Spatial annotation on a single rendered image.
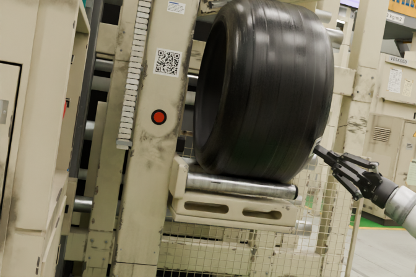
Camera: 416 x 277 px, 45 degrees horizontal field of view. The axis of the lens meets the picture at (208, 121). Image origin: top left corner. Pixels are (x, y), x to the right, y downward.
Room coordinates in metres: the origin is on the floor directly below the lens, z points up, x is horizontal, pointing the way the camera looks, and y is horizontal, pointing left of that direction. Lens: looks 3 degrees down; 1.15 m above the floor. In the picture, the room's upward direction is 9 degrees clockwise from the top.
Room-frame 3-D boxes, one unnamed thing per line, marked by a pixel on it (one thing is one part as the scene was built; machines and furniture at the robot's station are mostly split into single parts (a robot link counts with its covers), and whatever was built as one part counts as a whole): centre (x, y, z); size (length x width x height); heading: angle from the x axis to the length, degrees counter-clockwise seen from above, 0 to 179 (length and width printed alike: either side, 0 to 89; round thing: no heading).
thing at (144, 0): (1.47, 0.23, 1.19); 0.05 x 0.04 x 0.48; 12
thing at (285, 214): (1.46, -0.12, 0.84); 0.36 x 0.09 x 0.06; 102
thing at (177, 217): (1.60, -0.09, 0.80); 0.37 x 0.36 x 0.02; 12
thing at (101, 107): (2.31, 0.48, 0.61); 0.33 x 0.06 x 0.86; 12
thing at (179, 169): (1.56, 0.08, 0.90); 0.40 x 0.03 x 0.10; 12
